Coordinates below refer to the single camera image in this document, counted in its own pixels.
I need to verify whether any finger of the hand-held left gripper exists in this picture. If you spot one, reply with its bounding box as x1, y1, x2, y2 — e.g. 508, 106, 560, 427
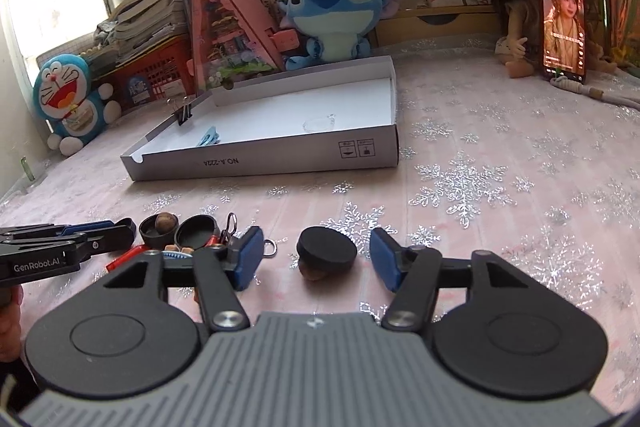
60, 220, 117, 239
75, 218, 137, 257

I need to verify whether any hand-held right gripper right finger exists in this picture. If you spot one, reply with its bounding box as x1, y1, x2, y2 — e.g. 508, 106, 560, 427
370, 227, 536, 334

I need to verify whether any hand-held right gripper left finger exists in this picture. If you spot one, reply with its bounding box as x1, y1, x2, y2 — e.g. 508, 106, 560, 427
102, 227, 265, 334

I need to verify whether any small black binder clip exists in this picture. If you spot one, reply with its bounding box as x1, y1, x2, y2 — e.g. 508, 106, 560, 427
219, 212, 244, 254

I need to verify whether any black round cup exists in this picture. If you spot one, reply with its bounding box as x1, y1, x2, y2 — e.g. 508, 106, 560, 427
139, 213, 180, 249

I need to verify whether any black round disc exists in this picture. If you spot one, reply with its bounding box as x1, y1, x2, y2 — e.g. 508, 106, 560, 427
296, 227, 358, 277

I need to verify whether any white cardboard box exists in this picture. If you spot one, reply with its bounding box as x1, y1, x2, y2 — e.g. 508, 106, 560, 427
120, 55, 400, 182

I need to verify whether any person's left hand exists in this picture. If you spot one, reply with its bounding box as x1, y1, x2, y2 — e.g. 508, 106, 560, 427
0, 286, 24, 364

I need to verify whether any red pen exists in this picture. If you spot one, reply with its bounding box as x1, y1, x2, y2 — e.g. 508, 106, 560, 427
105, 244, 147, 273

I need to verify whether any black round lid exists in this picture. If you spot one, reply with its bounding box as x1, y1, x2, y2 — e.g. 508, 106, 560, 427
174, 215, 217, 251

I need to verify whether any blue cat plush toy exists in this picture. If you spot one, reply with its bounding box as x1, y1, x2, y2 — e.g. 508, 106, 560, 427
32, 54, 123, 158

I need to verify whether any large black binder clip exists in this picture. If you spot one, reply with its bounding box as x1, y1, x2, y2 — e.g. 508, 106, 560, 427
167, 96, 194, 126

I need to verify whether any clear suction cup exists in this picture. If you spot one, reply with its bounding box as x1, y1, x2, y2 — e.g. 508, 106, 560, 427
302, 114, 335, 134

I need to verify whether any red plastic crate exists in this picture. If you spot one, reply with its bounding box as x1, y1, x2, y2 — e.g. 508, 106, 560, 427
87, 34, 197, 114

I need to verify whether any crumpled silver foil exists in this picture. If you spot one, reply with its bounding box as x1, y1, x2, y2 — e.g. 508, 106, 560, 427
95, 19, 119, 44

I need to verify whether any stack of papers and books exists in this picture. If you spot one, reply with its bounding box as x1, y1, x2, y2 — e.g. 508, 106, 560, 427
92, 0, 211, 68

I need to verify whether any pink triangular block display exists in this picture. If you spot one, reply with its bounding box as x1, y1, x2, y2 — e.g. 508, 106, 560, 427
187, 0, 300, 96

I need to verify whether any blue alien plush toy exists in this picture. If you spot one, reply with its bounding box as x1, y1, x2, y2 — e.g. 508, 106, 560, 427
277, 0, 408, 70

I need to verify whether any wooden drawer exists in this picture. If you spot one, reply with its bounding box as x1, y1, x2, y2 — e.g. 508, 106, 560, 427
372, 4, 507, 48

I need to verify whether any black smartphone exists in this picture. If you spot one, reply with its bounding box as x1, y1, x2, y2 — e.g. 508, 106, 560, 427
537, 0, 589, 84

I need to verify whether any white cable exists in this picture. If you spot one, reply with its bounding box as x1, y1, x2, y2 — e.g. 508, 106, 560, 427
550, 74, 640, 110

